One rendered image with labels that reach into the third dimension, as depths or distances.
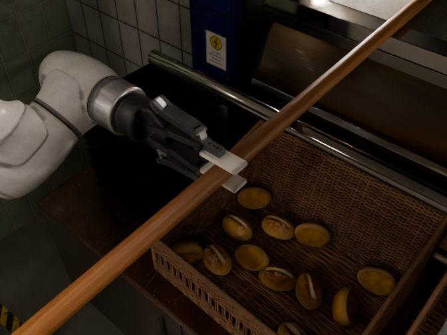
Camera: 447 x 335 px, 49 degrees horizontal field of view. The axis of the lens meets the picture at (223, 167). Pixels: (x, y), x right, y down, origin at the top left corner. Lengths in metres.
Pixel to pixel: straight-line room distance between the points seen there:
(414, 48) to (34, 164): 0.78
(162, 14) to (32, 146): 0.84
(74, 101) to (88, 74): 0.05
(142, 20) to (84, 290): 1.19
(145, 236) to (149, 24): 1.10
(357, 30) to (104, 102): 0.60
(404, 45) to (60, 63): 0.69
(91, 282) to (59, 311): 0.05
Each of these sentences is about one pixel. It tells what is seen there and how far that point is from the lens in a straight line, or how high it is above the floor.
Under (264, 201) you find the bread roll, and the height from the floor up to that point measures 0.63.
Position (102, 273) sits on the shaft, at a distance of 0.63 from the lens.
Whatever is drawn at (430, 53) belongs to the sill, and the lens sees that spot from 1.12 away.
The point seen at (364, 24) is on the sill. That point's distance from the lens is 1.17.
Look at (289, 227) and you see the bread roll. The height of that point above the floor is 0.64.
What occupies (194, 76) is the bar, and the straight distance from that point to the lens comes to 0.98.
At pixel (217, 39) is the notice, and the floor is 1.01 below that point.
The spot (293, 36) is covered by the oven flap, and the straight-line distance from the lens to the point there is 1.31.
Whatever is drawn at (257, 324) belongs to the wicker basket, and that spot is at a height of 0.72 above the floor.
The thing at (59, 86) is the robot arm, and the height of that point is 1.23.
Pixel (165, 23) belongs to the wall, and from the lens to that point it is 1.59.
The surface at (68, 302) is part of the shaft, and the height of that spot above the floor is 1.21.
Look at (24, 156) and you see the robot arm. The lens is 0.86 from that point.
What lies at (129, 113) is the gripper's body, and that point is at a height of 1.22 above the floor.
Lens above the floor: 1.72
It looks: 44 degrees down
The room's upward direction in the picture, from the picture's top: straight up
